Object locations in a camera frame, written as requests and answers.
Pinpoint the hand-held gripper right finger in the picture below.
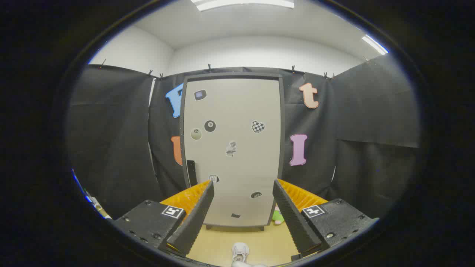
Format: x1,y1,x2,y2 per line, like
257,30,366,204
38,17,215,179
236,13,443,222
273,179,380,257

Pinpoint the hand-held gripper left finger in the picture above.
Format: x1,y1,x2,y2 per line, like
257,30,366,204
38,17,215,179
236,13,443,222
111,180,215,257

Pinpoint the white shoe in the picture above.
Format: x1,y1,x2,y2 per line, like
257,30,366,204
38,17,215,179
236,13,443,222
232,243,250,264

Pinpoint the dark grey shoe cabinet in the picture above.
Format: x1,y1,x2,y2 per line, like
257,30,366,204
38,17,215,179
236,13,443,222
179,73,286,230

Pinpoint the light grey shoe cabinet door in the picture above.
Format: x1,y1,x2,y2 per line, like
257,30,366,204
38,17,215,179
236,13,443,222
183,79,281,227

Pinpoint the pink and green plush toy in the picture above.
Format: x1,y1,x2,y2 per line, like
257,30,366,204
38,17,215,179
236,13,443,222
272,205,285,225

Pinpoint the white plastic object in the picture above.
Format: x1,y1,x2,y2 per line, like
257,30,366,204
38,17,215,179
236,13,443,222
88,196,109,218

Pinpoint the black backdrop cloth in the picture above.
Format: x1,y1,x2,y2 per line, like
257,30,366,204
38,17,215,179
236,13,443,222
67,52,422,219

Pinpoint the small ceiling light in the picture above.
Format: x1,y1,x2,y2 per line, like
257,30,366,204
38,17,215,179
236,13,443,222
362,34,389,55

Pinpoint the long ceiling light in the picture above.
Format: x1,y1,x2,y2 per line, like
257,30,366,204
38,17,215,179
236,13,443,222
191,0,295,11

